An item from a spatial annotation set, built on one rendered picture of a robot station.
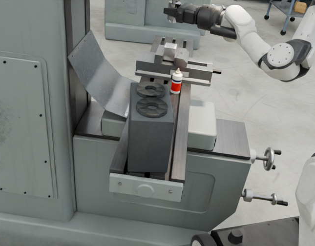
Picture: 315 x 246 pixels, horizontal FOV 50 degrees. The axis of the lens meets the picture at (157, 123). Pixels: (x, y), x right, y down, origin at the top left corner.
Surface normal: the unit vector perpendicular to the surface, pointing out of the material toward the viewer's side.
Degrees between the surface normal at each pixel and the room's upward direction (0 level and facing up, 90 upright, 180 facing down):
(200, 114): 0
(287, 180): 0
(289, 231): 0
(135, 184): 90
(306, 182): 90
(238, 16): 24
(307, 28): 49
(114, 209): 90
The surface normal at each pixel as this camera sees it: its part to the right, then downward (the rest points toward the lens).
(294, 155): 0.10, -0.82
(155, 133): 0.06, 0.57
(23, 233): -0.06, 0.13
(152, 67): -0.15, 0.54
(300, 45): -0.51, -0.30
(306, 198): -0.96, 0.07
